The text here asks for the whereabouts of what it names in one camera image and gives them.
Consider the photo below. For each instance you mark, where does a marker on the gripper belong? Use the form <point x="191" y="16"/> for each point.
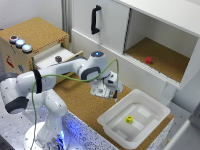
<point x="107" y="85"/>

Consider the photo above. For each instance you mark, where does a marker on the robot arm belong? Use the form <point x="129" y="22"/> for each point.
<point x="50" y="110"/>

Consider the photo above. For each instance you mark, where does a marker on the yellow block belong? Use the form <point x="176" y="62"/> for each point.
<point x="129" y="119"/>

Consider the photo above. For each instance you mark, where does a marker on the pink block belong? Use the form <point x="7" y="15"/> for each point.
<point x="148" y="60"/>

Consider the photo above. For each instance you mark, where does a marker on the purple block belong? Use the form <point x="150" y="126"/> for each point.
<point x="58" y="59"/>

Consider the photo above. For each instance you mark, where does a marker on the white plastic box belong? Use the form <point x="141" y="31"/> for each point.
<point x="150" y="130"/>

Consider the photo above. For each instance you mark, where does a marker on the white sliding door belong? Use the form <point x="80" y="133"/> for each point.
<point x="110" y="23"/>

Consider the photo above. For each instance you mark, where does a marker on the wooden drawer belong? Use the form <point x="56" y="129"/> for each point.
<point x="50" y="57"/>

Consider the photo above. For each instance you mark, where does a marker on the white cabinet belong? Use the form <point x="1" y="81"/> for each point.
<point x="160" y="20"/>

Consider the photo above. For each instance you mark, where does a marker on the green button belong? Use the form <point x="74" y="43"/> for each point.
<point x="26" y="48"/>

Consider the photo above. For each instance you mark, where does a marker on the wooden drawer box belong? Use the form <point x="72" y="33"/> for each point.
<point x="33" y="31"/>

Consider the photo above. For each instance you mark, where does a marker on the blue button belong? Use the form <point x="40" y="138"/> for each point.
<point x="20" y="42"/>

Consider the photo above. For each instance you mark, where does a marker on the red button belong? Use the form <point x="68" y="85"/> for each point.
<point x="13" y="39"/>

